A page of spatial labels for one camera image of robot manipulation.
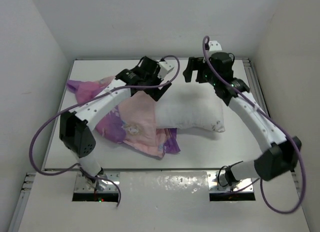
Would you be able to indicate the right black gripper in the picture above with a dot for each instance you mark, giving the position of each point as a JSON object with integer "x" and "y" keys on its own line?
{"x": 195, "y": 64}

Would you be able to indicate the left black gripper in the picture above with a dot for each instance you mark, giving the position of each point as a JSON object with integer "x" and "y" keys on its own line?
{"x": 154, "y": 92}

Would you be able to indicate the white pillow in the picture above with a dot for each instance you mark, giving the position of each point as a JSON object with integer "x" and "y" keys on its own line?
{"x": 181, "y": 110}

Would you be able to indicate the pink princess pillowcase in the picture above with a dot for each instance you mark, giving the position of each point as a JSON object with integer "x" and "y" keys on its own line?
{"x": 133, "y": 123}

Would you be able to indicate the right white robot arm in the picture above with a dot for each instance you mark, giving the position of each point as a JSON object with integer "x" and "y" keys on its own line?
{"x": 278, "y": 154}

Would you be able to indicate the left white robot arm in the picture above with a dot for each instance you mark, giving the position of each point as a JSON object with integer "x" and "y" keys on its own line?
{"x": 76, "y": 127}

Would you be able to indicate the white foam front board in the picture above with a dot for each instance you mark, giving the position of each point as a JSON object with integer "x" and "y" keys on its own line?
{"x": 150, "y": 201}

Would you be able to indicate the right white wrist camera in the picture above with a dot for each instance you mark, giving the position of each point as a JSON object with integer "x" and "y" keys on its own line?
{"x": 214, "y": 46}

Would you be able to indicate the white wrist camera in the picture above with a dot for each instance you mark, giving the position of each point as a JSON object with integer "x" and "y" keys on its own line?
{"x": 214, "y": 46}
{"x": 165, "y": 68}

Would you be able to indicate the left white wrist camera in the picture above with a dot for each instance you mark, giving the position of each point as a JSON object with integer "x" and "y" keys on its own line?
{"x": 165, "y": 68}

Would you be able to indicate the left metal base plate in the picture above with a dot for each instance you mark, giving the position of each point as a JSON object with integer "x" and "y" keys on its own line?
{"x": 106, "y": 185}

